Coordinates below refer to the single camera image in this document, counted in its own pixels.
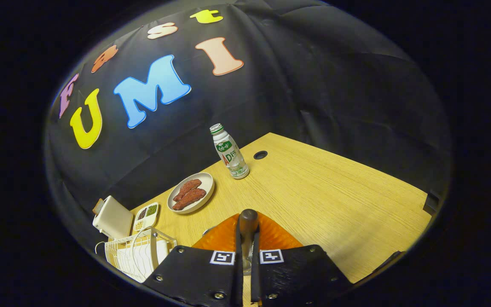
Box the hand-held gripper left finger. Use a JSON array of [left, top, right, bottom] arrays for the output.
[[142, 211, 244, 307]]

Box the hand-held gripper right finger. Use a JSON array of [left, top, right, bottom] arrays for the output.
[[251, 212, 352, 307]]

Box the white wire dish rack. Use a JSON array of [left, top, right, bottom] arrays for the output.
[[95, 227, 178, 284]]

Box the wooden handled spoon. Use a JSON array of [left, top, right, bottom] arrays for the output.
[[238, 209, 260, 278]]

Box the white divided bean dish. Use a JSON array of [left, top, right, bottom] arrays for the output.
[[132, 202, 160, 233]]

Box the beige round plate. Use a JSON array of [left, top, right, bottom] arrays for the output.
[[167, 172, 215, 214]]

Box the red meat piece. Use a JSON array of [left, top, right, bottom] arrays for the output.
[[173, 179, 202, 202], [172, 188, 207, 211]]

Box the white toaster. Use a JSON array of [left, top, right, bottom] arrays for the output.
[[92, 195, 134, 241]]

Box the white green drink bottle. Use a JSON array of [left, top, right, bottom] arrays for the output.
[[210, 123, 250, 180]]

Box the black backdrop cloth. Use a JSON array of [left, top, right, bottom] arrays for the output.
[[45, 0, 453, 256]]

